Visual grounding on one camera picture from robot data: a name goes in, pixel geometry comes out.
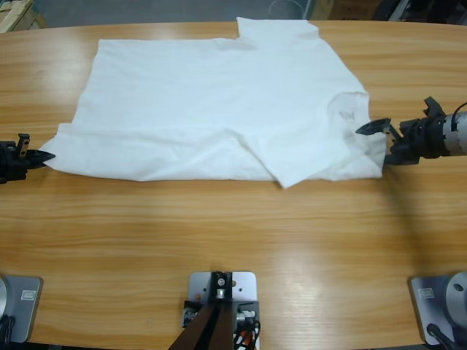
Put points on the black clamp with silver connector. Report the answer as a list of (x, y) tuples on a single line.
[(248, 313), (190, 313)]

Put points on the arm grey base plate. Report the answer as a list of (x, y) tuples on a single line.
[(456, 295), (27, 310)]

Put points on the brown cardboard box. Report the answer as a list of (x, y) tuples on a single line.
[(343, 9)]

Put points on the black background equipment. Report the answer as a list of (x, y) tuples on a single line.
[(401, 9)]

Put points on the white t-shirt with small print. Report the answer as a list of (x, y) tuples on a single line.
[(200, 109)]

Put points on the wooden pallet stack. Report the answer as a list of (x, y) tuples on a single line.
[(18, 14)]

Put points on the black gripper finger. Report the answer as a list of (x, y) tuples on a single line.
[(392, 156), (374, 127), (40, 158)]

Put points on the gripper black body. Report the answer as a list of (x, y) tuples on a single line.
[(12, 164), (427, 138)]

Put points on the white grey mounting plate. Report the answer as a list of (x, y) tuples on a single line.
[(197, 288)]

